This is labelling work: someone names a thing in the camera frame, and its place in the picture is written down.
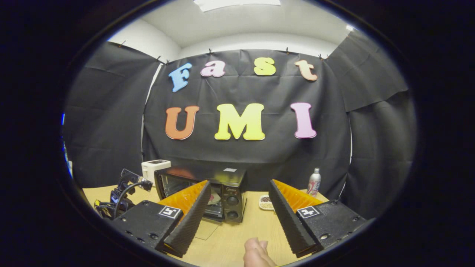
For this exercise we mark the black backdrop cloth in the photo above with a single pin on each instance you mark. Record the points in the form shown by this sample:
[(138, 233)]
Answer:
[(241, 152)]

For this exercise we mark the large ceiling light panel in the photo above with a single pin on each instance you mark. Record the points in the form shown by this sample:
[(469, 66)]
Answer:
[(237, 3)]

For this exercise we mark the black electric oven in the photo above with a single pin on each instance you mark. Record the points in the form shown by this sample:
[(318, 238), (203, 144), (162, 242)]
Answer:
[(230, 185)]

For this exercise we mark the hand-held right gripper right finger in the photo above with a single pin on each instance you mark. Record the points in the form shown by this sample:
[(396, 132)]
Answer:
[(289, 222)]

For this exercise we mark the white toaster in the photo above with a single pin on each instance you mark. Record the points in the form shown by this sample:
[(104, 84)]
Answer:
[(154, 170)]

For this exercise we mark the divided white snack tray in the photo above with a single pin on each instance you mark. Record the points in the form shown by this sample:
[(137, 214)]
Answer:
[(265, 202)]

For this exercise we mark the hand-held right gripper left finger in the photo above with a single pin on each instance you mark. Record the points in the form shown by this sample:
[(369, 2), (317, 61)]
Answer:
[(189, 222)]

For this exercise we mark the small ceiling light panel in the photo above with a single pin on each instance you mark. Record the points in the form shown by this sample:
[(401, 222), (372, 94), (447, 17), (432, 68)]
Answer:
[(349, 27)]

